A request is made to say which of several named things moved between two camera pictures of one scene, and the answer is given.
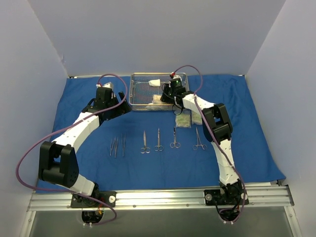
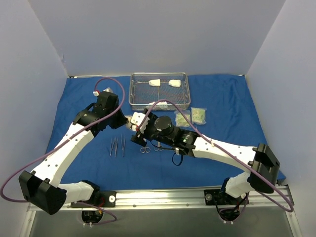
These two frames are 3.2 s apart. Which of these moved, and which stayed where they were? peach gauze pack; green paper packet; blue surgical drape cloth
Moved: peach gauze pack
Stayed: green paper packet; blue surgical drape cloth
